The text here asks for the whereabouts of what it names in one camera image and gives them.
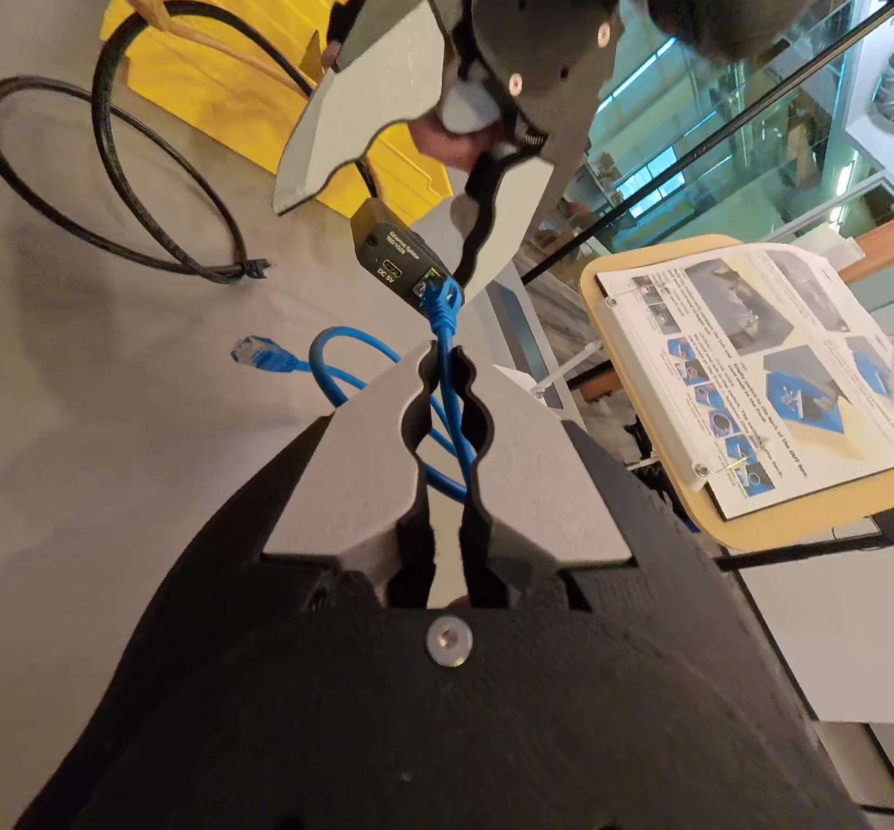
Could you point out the instruction sheet on clipboard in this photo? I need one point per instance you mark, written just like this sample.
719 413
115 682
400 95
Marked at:
768 528

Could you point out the printed instruction sheet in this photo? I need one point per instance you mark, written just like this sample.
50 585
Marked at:
768 355

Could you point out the wooden beam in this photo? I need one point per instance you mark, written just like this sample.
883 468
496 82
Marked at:
873 250

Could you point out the black ethernet splitter box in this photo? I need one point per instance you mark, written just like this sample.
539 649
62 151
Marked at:
391 250

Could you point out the silver air duct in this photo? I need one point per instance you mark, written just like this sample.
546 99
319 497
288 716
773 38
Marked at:
883 104

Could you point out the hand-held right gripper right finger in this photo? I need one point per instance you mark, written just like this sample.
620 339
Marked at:
552 495

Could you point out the person's left hand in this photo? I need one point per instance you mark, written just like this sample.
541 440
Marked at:
454 146

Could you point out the black metal bar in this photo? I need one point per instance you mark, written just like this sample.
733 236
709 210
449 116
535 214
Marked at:
803 554

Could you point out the thin black rail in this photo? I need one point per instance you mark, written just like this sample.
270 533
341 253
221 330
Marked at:
705 143

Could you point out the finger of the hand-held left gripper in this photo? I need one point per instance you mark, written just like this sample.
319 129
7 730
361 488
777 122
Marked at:
520 208
363 97

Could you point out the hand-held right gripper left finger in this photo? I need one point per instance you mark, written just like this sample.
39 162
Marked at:
349 481

